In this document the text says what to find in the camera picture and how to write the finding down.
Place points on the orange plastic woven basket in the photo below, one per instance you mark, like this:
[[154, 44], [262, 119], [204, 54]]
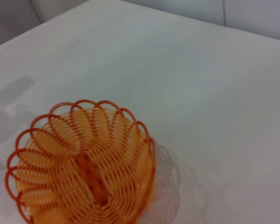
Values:
[[84, 168]]

